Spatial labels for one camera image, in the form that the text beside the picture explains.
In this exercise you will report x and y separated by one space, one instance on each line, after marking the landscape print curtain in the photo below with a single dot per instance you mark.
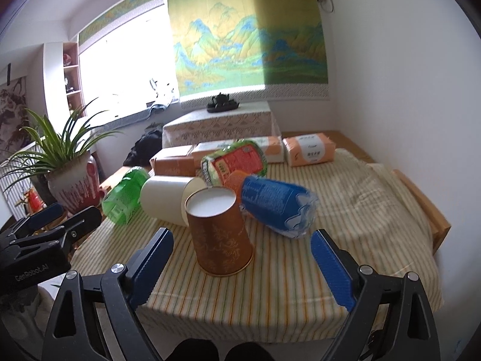
244 45

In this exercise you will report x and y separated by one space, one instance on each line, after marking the black bag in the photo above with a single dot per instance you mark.
144 146

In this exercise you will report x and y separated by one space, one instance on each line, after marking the green plastic packet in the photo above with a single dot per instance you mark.
126 195

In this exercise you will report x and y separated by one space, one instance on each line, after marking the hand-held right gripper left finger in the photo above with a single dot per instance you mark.
149 269

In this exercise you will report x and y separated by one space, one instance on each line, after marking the white wall shelf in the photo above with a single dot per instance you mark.
71 75

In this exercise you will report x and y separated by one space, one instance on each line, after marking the brown tissue pack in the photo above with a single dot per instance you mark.
173 163

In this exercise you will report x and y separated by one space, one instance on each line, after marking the landscape print valance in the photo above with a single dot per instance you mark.
120 15

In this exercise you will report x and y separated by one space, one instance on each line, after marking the window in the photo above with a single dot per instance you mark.
124 71

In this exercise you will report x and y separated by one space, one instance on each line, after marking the red and green packet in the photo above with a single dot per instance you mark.
233 163

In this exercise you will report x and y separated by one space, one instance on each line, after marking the person's dark trousers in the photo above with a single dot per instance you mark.
195 351

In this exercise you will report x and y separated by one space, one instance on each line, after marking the long white orange tissue pack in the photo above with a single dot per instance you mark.
272 150

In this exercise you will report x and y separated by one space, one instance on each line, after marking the patterned cloth-covered box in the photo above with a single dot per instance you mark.
225 124

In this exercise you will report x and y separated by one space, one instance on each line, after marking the orange paper cup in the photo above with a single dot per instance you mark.
236 182

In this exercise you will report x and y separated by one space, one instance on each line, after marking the blue plastic packet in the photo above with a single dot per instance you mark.
270 199

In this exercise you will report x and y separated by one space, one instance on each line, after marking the white red plant pot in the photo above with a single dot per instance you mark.
71 188

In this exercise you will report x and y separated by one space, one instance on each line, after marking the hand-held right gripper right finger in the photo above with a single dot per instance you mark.
332 269

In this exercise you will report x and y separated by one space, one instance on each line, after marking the green spider plant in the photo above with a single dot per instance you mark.
60 146

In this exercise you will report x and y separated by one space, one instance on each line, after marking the brown patterned paper cup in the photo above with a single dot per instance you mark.
218 240

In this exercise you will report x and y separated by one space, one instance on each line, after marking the dark teapot ornament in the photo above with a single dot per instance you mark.
221 102

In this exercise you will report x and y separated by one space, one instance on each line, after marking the cream paper cup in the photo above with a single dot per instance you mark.
161 199

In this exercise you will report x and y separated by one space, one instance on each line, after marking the small red ornament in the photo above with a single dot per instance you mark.
34 200

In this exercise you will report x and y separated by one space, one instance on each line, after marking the ink painting wall scroll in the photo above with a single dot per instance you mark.
13 112

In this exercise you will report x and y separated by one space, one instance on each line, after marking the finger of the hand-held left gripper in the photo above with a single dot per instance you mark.
80 222
45 214

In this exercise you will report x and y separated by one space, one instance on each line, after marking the white radiator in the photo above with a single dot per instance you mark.
15 191

